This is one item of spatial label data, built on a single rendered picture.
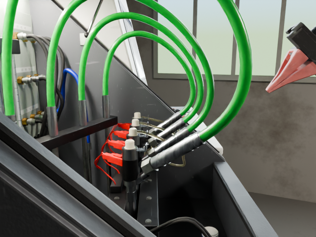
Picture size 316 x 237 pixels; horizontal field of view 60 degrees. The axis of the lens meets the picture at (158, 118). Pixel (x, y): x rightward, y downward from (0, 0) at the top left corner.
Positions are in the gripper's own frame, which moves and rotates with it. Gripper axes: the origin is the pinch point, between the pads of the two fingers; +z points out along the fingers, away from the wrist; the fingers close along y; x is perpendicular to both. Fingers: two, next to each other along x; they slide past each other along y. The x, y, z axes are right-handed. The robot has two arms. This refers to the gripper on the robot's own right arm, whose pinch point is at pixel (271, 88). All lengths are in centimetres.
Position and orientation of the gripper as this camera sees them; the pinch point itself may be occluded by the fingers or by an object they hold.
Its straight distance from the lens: 49.6
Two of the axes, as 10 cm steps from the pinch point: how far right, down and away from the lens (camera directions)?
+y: -6.9, -7.2, 0.1
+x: -2.3, 2.1, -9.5
